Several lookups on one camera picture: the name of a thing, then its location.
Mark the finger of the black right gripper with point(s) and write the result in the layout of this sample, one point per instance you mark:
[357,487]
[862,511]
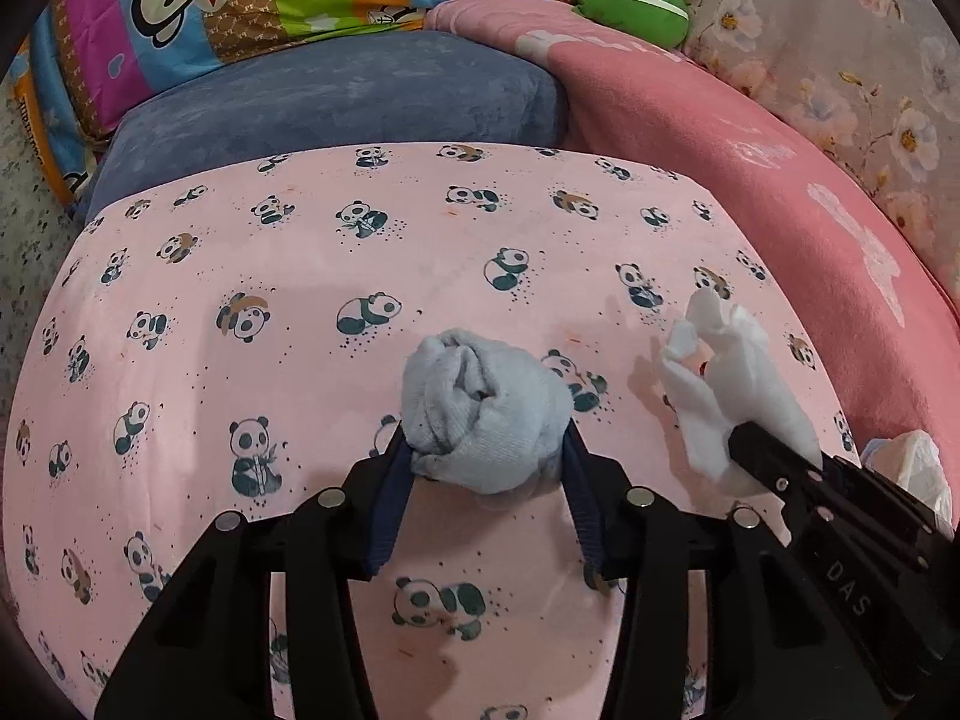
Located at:
[772,464]

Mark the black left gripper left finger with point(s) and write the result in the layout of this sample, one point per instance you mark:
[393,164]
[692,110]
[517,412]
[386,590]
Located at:
[203,649]

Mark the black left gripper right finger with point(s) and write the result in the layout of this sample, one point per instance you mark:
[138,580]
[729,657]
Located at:
[774,648]

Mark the white plastic trash bag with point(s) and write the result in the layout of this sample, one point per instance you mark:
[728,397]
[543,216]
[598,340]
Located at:
[912,460]

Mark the grey sock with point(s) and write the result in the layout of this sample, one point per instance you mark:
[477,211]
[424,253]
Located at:
[483,415]

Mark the pink towel blanket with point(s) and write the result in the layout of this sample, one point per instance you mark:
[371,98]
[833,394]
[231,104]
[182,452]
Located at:
[879,321]

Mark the pink panda print sheet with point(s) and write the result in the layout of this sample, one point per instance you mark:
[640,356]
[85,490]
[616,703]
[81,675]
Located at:
[236,340]

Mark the floral grey bedsheet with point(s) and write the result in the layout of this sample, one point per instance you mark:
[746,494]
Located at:
[873,83]

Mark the blue grey plush blanket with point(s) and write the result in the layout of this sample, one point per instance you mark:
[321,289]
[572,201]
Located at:
[393,87]

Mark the green round cushion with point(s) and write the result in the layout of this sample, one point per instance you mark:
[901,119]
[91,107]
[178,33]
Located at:
[664,23]

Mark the colourful monkey cartoon quilt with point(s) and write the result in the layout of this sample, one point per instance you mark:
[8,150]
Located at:
[86,63]

